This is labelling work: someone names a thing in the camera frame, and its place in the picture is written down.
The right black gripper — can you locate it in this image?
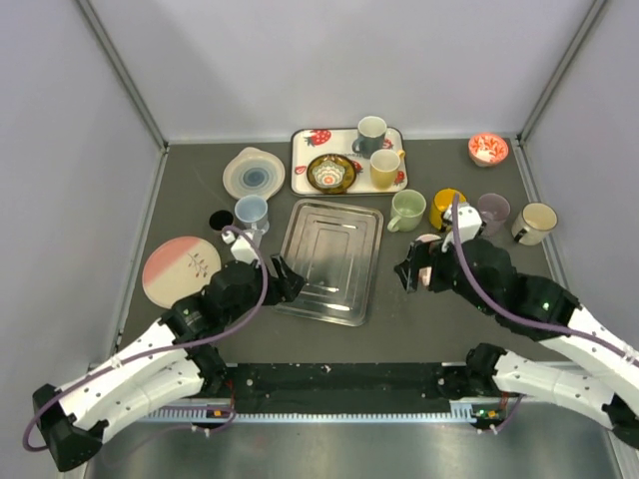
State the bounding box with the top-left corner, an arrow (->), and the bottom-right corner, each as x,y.
393,238 -> 493,314

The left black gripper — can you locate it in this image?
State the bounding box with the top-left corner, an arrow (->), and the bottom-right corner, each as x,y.
224,253 -> 307,324

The pink mug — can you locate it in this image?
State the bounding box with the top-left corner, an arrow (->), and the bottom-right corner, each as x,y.
417,234 -> 441,287

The green mug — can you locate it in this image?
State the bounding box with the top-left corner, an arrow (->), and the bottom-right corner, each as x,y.
386,190 -> 427,233

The yellow mug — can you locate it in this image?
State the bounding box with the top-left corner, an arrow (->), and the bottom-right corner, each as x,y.
428,188 -> 466,233

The light blue mug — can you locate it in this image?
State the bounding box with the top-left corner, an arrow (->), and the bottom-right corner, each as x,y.
234,195 -> 270,235

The purple mug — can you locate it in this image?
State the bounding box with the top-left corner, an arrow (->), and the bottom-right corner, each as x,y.
477,193 -> 511,237

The small brown mug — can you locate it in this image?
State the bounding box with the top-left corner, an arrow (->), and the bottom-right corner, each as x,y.
209,210 -> 235,235

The cream mug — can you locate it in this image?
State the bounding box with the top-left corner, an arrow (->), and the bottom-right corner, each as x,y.
511,203 -> 558,246

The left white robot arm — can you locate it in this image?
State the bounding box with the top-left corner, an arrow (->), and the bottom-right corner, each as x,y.
32,254 -> 306,472

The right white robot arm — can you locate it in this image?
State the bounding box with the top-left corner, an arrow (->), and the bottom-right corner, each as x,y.
393,235 -> 638,447

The mustard mug on tray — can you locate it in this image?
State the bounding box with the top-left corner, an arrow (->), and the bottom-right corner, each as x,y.
370,149 -> 405,190

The grey-blue mug on tray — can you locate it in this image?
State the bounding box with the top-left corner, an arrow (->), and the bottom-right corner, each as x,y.
351,116 -> 387,158

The steel tray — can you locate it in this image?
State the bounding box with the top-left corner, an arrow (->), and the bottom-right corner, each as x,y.
276,199 -> 383,327

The pink cream plate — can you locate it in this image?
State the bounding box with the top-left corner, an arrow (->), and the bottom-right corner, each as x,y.
142,236 -> 222,308

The dark patterned small bowl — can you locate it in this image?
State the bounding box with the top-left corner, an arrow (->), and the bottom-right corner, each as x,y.
307,154 -> 357,195

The red patterned bowl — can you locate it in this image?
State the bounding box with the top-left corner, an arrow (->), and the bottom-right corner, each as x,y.
468,133 -> 509,168

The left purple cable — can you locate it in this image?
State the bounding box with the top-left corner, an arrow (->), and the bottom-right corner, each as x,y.
21,225 -> 272,454

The purple cable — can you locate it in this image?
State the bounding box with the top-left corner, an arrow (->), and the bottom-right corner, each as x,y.
21,225 -> 272,454
450,193 -> 639,435

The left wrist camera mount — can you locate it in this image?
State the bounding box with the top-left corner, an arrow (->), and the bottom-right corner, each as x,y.
222,230 -> 263,264

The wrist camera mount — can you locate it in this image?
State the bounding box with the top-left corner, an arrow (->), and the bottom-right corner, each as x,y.
441,203 -> 483,252
222,230 -> 263,264

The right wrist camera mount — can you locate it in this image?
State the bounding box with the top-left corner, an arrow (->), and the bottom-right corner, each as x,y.
441,203 -> 483,252

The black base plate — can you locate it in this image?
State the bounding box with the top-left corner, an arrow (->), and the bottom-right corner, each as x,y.
199,361 -> 510,415

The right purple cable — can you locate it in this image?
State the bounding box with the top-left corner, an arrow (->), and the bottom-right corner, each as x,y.
450,193 -> 639,435

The translucent blue-ring plate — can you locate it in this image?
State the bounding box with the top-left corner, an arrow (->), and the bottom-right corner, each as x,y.
223,147 -> 286,200

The grey cable duct rail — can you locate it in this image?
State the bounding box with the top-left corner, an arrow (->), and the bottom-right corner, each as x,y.
141,400 -> 506,425

